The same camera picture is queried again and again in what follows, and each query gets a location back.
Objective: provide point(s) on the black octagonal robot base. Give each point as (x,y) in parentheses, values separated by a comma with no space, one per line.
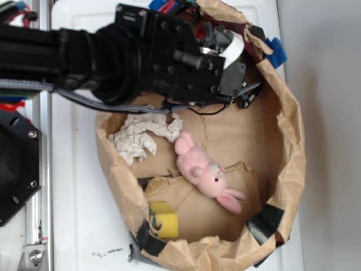
(20,163)

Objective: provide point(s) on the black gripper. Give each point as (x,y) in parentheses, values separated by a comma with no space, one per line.
(176,65)

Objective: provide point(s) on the brown paper bag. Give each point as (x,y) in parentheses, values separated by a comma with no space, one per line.
(261,147)

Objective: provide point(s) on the pink plush bunny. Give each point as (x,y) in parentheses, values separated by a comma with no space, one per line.
(196,166)

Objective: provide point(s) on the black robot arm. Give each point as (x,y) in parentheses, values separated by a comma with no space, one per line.
(67,60)

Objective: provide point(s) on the aluminium rail frame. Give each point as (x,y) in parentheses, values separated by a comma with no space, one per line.
(39,211)

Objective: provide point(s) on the yellow sponge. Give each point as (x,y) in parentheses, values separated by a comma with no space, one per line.
(164,220)

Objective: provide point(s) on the crumpled white paper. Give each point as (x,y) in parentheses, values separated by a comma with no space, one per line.
(133,141)

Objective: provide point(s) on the black tape piece right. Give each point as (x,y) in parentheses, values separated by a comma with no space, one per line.
(265,223)

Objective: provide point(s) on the blue tape piece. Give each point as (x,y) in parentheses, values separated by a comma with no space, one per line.
(279,56)

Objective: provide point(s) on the black tape piece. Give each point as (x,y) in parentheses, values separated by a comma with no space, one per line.
(265,223)
(146,241)

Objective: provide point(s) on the black tape piece left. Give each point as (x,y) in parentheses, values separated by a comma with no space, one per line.
(146,241)

